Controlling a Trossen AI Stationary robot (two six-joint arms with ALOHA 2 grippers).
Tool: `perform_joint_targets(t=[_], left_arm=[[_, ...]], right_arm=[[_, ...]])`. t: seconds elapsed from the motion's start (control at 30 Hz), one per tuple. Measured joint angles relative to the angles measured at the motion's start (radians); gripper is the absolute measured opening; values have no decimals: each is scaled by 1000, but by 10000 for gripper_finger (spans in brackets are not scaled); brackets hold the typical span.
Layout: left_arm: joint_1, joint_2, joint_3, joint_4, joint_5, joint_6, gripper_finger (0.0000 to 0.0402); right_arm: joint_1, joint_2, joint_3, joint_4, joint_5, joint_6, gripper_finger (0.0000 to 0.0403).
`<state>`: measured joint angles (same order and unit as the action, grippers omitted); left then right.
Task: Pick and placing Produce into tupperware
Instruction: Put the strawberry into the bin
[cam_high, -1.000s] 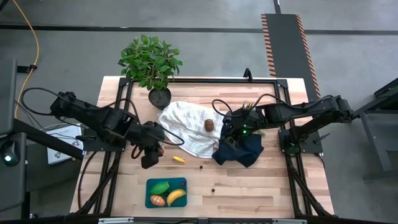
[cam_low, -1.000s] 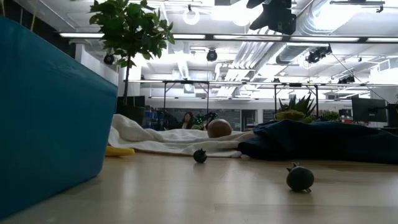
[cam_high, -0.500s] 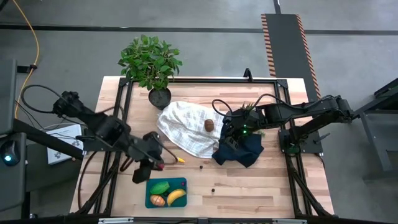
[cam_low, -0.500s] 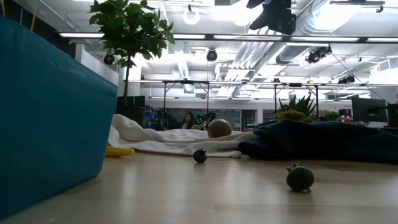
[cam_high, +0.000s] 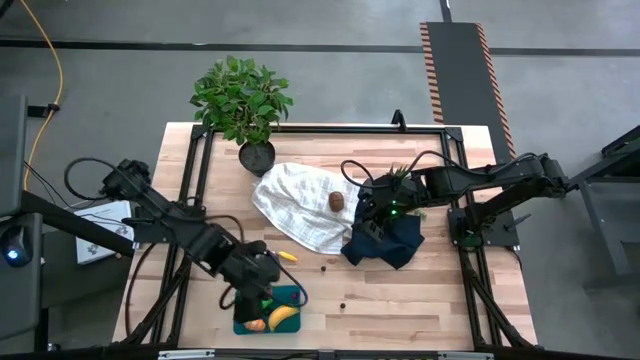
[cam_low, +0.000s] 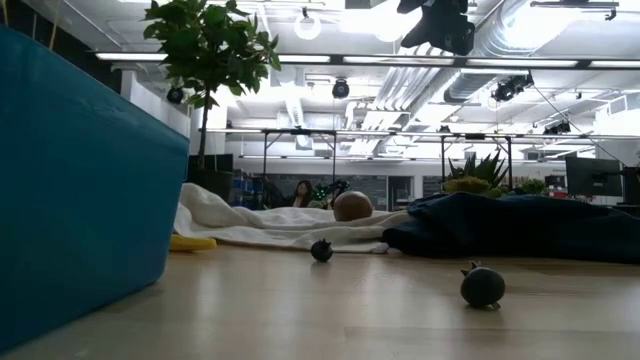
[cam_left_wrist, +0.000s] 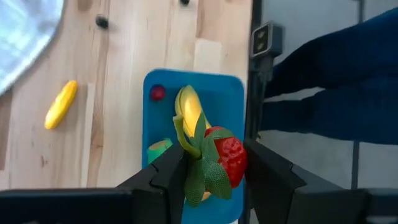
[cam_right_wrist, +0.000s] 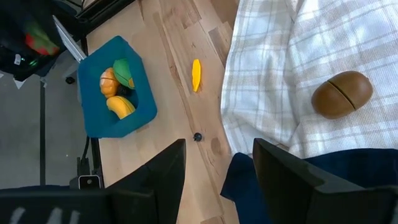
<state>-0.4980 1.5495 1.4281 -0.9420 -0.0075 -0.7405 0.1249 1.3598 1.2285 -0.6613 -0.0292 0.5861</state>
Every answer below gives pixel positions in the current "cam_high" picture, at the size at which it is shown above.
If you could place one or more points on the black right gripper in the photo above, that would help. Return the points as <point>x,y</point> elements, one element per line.
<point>395,195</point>

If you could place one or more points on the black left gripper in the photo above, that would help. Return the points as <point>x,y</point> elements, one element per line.
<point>250,270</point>

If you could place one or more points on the orange toy fruit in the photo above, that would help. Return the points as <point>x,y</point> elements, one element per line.
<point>255,325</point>

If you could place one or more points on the navy blue cloth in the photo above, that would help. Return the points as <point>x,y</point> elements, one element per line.
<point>400,245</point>

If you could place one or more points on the yellow toy banana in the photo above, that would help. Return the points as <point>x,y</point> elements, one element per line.
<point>282,316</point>

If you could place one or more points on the brown toy kiwi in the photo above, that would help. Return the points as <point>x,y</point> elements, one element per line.
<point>336,201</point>

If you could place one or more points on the dark red toy cherry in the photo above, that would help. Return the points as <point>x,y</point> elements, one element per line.
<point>294,296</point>

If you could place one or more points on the small yellow toy pepper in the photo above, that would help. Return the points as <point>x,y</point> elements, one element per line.
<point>290,257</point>

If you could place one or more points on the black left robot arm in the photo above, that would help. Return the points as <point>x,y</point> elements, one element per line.
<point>170,225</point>

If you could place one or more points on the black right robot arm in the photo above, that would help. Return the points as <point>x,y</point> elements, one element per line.
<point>500,180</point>

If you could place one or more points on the teal plastic tupperware container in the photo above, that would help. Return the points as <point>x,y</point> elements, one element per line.
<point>290,320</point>

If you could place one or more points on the potted succulent plant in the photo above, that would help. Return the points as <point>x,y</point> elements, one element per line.
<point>398,171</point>

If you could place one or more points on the white checked cloth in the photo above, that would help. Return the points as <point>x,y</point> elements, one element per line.
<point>300,210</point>

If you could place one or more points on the white cardboard box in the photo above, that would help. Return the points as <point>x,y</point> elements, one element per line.
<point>102,235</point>

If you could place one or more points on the black ramp orange striped edges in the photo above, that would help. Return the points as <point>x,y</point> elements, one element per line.
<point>462,90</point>

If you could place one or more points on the leafy green potted plant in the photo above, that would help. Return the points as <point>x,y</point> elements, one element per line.
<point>240,100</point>

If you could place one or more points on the black support beam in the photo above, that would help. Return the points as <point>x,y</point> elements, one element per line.
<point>75,222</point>

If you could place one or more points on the grey stand with light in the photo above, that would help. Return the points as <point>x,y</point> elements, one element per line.
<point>20,290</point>

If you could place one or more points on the dark metal stand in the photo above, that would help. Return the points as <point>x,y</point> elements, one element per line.
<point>610,220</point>

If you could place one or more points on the black arched bracket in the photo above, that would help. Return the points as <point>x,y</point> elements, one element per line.
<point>398,122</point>

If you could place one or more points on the black aluminium table frame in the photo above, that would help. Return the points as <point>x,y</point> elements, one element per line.
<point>320,129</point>

